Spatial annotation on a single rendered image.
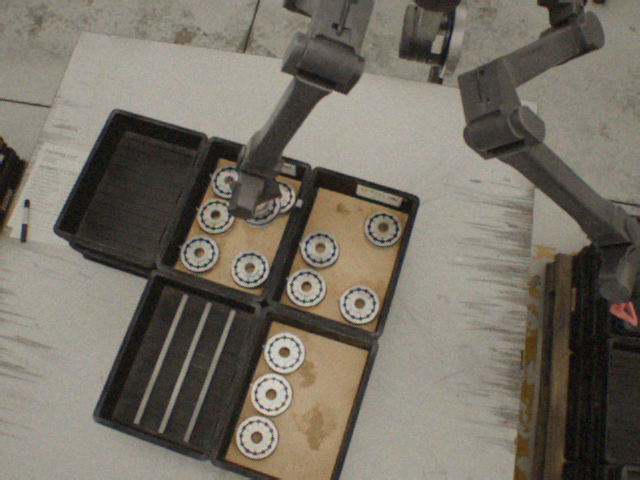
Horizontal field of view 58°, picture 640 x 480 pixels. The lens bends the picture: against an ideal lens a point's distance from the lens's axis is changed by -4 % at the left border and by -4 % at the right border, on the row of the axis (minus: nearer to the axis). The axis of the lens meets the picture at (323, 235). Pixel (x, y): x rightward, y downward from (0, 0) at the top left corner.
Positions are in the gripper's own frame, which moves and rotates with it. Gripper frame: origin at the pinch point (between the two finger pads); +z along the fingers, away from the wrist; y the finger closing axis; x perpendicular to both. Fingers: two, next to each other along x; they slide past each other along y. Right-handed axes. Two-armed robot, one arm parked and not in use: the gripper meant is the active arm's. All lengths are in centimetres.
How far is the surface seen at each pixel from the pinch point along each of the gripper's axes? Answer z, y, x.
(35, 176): 35, -58, 52
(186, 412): 21, -38, -36
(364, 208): 22.5, 27.8, -5.2
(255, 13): 109, 47, 138
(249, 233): 22.1, -4.1, 1.4
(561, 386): 91, 80, -80
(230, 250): 22.0, -10.8, -0.9
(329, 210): 22.4, 18.7, -1.7
